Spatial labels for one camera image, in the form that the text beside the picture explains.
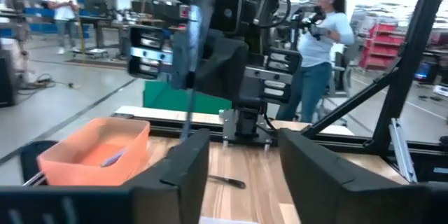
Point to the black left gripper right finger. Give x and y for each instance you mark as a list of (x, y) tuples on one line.
[(332, 189)]

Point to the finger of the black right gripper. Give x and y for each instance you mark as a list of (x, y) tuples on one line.
[(180, 63), (224, 70)]

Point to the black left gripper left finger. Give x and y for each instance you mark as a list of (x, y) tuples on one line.
[(189, 168)]

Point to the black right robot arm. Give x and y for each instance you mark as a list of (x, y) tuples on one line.
[(246, 122)]

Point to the green panel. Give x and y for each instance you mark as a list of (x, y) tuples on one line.
[(168, 99)]

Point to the person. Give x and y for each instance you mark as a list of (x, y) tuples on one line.
[(322, 52), (63, 14)]

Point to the black work desk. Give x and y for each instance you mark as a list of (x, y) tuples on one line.
[(105, 24)]

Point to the low wheeled dolly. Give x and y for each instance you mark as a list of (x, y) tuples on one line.
[(91, 53)]

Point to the red storage rack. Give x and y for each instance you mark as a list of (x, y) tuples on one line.
[(381, 47)]

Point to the orange plastic bin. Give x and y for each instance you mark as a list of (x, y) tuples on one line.
[(70, 168)]

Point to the lit computer monitor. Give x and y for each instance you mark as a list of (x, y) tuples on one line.
[(423, 71)]

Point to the blue storage shelf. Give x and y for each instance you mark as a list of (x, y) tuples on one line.
[(35, 10)]

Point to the black equipment box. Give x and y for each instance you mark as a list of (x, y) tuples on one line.
[(7, 80)]

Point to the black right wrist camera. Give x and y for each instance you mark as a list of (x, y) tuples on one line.
[(229, 7)]

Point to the silver aluminium bracket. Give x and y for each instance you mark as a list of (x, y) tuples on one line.
[(402, 150)]

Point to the black triangular bracket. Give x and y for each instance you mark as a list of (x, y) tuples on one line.
[(33, 154)]

